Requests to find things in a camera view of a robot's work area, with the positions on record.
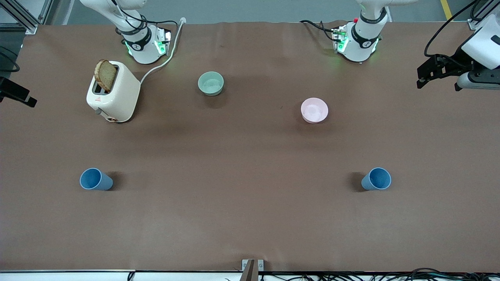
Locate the aluminium frame profile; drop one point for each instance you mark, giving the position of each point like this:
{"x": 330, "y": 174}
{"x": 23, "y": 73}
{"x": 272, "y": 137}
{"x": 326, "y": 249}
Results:
{"x": 23, "y": 15}
{"x": 482, "y": 13}

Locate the brown table cover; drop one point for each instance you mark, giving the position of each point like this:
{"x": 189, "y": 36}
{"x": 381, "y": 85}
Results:
{"x": 250, "y": 214}

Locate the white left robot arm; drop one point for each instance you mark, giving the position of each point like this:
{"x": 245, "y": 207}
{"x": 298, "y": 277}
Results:
{"x": 361, "y": 39}

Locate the brown bread slice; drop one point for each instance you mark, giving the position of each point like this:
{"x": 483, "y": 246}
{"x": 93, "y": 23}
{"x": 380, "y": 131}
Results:
{"x": 105, "y": 75}

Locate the blue plastic cup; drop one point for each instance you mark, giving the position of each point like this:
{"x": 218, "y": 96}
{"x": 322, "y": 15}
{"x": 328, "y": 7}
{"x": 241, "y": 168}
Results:
{"x": 93, "y": 179}
{"x": 378, "y": 178}

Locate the green bowl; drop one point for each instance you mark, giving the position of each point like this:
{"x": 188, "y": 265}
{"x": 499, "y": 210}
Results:
{"x": 211, "y": 83}

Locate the cream white toaster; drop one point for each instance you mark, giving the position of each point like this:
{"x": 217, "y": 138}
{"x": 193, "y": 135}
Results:
{"x": 117, "y": 97}

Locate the pink bowl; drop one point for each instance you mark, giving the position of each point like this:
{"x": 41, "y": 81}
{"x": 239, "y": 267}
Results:
{"x": 314, "y": 110}

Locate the metal camera bracket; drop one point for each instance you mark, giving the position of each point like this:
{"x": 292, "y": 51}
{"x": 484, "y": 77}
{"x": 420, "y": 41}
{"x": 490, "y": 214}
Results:
{"x": 252, "y": 269}

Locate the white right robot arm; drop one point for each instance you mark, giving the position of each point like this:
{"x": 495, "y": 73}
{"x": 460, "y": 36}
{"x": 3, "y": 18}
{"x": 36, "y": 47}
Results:
{"x": 142, "y": 43}

